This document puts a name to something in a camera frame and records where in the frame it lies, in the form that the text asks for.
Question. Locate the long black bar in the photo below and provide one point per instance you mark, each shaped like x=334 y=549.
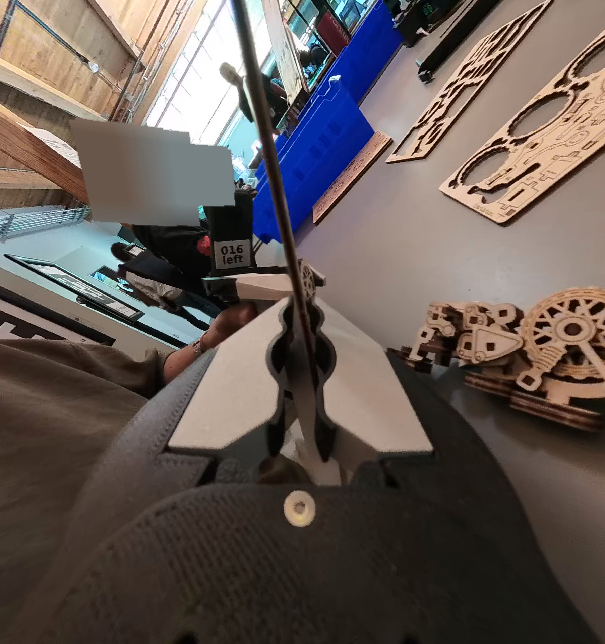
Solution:
x=453 y=45

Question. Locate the pale standing panel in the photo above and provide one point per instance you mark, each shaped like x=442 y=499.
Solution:
x=285 y=50

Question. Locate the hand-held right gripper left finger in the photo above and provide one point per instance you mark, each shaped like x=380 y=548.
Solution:
x=222 y=402

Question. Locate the black charger with green display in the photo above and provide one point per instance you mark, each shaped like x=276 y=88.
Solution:
x=423 y=20

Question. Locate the wooden sheet with round holes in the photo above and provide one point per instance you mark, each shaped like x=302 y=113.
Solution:
x=579 y=151

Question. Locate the person's left forearm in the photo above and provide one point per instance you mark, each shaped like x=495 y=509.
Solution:
x=181 y=362

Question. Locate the assembled wooden model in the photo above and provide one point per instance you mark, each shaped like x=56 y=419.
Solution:
x=558 y=342

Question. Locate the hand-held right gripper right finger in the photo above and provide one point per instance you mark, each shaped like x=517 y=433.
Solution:
x=372 y=402

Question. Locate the person's left hand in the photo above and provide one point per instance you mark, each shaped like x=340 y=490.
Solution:
x=232 y=322

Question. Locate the wooden gear wheel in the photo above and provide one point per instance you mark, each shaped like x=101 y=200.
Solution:
x=307 y=281

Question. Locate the grey desk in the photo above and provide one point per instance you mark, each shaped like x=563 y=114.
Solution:
x=433 y=251

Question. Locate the dark brown engraved board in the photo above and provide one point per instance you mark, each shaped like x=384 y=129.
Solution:
x=352 y=173

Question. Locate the wooden gear sheet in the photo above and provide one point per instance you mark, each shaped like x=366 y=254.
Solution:
x=264 y=126

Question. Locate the wooden sheet with small cutouts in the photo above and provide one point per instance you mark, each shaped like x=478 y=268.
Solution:
x=413 y=153

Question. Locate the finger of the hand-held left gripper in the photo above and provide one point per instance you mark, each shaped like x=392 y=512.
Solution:
x=262 y=288
x=282 y=272

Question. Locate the blue bin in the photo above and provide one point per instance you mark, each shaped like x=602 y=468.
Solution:
x=317 y=151
x=367 y=45

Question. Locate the person's olive shirt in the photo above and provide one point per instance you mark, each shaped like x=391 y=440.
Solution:
x=56 y=427

